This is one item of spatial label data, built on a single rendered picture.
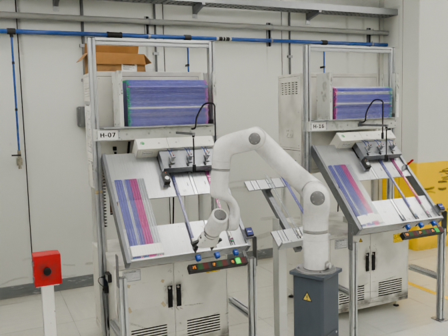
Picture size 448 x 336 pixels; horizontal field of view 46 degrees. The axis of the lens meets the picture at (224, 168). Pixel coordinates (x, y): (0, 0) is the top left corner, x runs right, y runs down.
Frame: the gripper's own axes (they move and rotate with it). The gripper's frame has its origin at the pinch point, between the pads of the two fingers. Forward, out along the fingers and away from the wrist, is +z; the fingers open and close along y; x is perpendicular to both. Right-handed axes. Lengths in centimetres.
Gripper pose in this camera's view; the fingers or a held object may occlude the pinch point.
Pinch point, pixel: (203, 248)
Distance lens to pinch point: 277.1
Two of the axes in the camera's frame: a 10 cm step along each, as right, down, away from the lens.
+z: -2.9, 6.1, 7.4
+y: 9.1, -0.7, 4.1
